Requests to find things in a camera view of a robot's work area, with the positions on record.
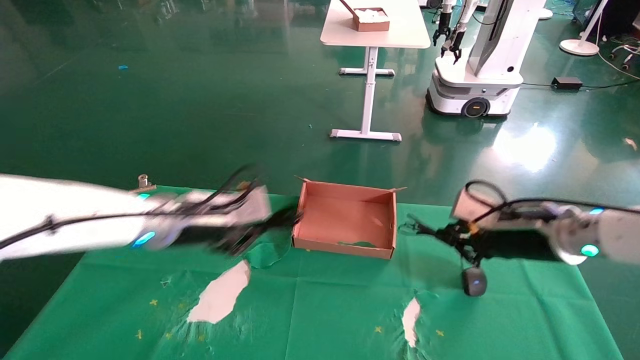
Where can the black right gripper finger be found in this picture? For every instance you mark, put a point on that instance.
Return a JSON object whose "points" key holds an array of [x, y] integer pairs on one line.
{"points": [[467, 247], [445, 231]]}

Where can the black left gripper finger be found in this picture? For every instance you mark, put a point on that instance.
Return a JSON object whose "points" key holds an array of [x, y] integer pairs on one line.
{"points": [[282, 216], [245, 242]]}

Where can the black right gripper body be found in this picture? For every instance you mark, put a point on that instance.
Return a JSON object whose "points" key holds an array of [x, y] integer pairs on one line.
{"points": [[520, 245]]}

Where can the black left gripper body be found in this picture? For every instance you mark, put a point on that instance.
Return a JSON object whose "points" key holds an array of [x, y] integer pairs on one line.
{"points": [[205, 239]]}

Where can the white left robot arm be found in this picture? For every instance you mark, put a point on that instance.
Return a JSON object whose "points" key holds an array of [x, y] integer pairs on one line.
{"points": [[60, 220]]}

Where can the open brown cardboard box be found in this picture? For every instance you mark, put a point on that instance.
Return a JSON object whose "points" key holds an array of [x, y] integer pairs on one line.
{"points": [[345, 220]]}

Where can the small brown box white filling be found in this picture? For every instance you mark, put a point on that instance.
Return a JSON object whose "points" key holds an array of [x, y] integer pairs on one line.
{"points": [[371, 26]]}

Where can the silver metal table clip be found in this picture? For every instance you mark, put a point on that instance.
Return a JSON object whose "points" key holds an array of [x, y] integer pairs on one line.
{"points": [[143, 180]]}

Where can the green tablecloth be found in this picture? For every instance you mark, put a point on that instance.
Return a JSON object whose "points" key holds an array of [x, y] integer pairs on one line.
{"points": [[320, 310]]}

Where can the pale paper floor scrap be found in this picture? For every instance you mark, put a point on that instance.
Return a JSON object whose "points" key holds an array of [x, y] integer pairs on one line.
{"points": [[630, 143]]}

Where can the white wheeled robot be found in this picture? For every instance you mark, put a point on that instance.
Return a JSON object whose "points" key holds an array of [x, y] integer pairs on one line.
{"points": [[481, 75]]}

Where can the black power adapter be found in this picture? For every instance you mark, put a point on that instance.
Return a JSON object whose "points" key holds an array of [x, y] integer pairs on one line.
{"points": [[566, 83]]}

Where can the small black robot claw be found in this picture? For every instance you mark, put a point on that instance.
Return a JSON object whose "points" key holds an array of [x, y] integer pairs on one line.
{"points": [[442, 32], [455, 42]]}

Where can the white crumpled filling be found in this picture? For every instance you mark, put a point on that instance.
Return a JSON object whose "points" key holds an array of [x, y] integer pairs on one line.
{"points": [[371, 15]]}

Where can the white round stand base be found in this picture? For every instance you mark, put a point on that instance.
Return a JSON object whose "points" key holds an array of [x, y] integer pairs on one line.
{"points": [[546, 14]]}

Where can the dark cabinet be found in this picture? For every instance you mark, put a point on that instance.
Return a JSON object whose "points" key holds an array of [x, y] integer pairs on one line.
{"points": [[620, 15]]}

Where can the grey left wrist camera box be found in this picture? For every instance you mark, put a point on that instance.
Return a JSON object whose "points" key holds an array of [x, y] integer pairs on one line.
{"points": [[252, 207]]}

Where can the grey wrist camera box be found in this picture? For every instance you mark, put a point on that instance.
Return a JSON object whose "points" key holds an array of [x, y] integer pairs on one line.
{"points": [[472, 207], [252, 207]]}

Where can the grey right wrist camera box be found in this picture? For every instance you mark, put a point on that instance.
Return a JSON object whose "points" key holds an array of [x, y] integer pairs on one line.
{"points": [[472, 207]]}

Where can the white pedestal fan stand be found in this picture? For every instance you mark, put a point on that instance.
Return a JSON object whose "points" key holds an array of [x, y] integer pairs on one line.
{"points": [[578, 47]]}

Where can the white pedestal table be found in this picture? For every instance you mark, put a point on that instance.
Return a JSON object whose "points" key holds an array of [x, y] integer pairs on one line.
{"points": [[401, 30]]}

